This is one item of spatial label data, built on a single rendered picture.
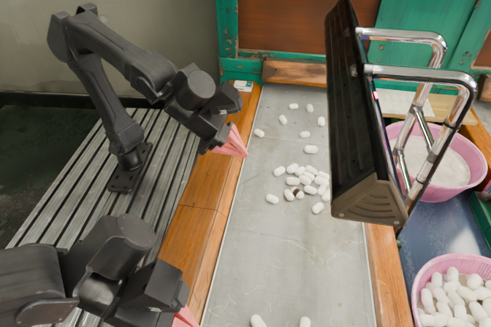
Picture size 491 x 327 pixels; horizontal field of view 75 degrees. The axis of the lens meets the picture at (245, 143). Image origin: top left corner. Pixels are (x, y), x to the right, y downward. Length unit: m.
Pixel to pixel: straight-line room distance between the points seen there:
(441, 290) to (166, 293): 0.52
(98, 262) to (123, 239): 0.04
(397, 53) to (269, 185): 0.61
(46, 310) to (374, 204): 0.37
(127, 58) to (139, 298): 0.44
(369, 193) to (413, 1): 0.82
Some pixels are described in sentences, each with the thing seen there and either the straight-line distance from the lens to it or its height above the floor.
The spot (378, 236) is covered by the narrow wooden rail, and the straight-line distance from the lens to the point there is 0.74.
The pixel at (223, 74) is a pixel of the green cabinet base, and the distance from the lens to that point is 1.19.
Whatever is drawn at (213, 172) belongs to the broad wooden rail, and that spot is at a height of 0.76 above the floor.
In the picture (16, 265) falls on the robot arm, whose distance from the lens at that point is 0.44.
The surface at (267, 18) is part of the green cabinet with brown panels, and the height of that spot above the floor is 0.98.
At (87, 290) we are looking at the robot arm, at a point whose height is 0.95.
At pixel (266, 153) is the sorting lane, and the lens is 0.89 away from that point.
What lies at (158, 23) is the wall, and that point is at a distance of 2.09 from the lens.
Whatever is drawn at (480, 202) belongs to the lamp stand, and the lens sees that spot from 0.99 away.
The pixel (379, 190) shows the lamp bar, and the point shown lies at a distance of 0.35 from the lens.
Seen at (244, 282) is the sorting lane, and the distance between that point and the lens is 0.67.
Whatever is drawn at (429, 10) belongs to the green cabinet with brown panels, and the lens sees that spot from 1.12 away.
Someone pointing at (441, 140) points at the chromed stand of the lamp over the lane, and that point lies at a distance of 0.62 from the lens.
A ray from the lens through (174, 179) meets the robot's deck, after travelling 0.96.
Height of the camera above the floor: 1.34
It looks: 41 degrees down
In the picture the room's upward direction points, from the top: straight up
